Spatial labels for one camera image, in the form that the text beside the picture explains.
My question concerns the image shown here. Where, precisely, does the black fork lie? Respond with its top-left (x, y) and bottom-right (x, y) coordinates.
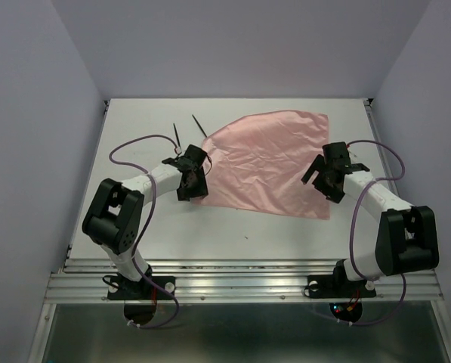
top-left (191, 114), bottom-right (208, 138)

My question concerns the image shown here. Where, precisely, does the black spoon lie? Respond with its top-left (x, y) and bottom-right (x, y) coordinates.
top-left (172, 123), bottom-right (181, 148)

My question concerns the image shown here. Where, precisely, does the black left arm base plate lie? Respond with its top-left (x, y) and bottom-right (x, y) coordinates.
top-left (102, 274), bottom-right (171, 301)

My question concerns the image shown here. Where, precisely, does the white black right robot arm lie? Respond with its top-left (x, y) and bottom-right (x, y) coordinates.
top-left (301, 141), bottom-right (440, 295)

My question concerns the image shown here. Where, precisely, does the aluminium frame rail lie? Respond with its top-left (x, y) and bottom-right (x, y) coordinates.
top-left (43, 259), bottom-right (446, 303)

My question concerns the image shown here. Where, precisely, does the pink satin napkin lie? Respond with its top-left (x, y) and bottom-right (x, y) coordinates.
top-left (195, 110), bottom-right (330, 220)

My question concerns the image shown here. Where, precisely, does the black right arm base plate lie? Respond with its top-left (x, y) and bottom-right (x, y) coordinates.
top-left (303, 275), bottom-right (377, 299)

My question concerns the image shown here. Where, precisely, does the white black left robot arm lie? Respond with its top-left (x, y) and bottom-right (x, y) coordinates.
top-left (82, 144), bottom-right (209, 298)

